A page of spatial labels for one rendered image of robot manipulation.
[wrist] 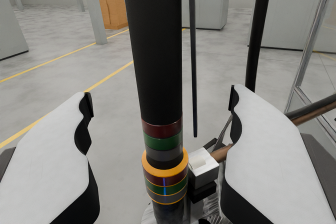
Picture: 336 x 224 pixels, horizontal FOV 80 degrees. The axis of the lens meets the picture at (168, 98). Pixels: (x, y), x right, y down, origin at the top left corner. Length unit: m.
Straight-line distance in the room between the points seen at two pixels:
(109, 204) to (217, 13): 6.47
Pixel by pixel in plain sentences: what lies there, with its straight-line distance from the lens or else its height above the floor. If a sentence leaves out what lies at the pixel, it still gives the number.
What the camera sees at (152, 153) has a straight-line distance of 0.17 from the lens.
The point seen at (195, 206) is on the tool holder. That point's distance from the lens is 0.26.
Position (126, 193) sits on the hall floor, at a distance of 2.11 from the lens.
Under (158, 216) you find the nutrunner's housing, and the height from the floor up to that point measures 1.50.
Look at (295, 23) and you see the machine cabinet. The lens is 5.69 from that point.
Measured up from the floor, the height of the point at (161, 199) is 1.54.
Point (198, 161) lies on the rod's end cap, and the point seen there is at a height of 1.55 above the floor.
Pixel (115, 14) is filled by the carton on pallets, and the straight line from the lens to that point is 8.41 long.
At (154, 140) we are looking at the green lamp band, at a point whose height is 1.61.
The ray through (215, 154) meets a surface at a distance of 0.24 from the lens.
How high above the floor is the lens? 1.72
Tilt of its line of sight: 31 degrees down
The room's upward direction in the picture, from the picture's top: 3 degrees counter-clockwise
